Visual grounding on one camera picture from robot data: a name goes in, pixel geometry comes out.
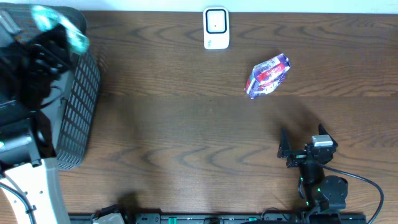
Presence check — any teal packet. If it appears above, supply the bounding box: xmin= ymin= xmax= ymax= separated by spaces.
xmin=30 ymin=5 xmax=90 ymax=55

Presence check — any grey plastic shopping basket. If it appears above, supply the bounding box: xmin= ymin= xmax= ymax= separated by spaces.
xmin=1 ymin=2 xmax=101 ymax=170

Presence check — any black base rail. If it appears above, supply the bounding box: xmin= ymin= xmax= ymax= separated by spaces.
xmin=70 ymin=212 xmax=368 ymax=224

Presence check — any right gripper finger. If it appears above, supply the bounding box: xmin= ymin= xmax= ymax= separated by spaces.
xmin=277 ymin=128 xmax=292 ymax=158
xmin=318 ymin=124 xmax=328 ymax=135

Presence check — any purple red snack bag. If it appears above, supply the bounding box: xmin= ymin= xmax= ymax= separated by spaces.
xmin=244 ymin=54 xmax=290 ymax=99

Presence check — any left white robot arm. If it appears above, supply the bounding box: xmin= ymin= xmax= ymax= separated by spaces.
xmin=1 ymin=25 xmax=72 ymax=223

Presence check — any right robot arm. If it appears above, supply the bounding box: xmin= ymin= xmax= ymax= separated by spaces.
xmin=277 ymin=124 xmax=348 ymax=212

